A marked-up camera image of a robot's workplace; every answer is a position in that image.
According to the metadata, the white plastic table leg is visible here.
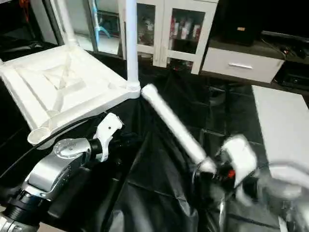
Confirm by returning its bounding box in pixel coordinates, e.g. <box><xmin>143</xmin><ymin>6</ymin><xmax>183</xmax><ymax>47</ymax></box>
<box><xmin>124</xmin><ymin>0</ymin><xmax>142</xmax><ymax>94</ymax></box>
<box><xmin>56</xmin><ymin>0</ymin><xmax>79</xmax><ymax>48</ymax></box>
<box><xmin>140</xmin><ymin>84</ymin><xmax>218</xmax><ymax>174</ymax></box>

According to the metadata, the white plastic table top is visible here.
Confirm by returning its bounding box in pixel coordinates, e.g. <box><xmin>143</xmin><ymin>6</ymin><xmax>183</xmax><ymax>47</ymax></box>
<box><xmin>0</xmin><ymin>44</ymin><xmax>142</xmax><ymax>148</ymax></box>

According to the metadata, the black work mat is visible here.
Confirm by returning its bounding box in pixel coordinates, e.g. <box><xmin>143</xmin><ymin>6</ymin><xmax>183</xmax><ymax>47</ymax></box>
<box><xmin>0</xmin><ymin>39</ymin><xmax>309</xmax><ymax>232</ymax></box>

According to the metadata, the white drawer unit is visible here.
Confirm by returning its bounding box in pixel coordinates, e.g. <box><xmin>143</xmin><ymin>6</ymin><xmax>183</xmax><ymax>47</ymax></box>
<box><xmin>201</xmin><ymin>47</ymin><xmax>286</xmax><ymax>84</ymax></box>

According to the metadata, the white glass door cabinet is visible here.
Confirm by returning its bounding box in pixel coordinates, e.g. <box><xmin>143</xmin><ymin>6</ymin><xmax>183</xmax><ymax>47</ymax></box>
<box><xmin>118</xmin><ymin>0</ymin><xmax>219</xmax><ymax>75</ymax></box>

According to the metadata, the black low shelf unit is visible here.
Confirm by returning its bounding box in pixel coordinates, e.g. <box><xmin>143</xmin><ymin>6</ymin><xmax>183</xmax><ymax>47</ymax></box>
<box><xmin>212</xmin><ymin>0</ymin><xmax>309</xmax><ymax>88</ymax></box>

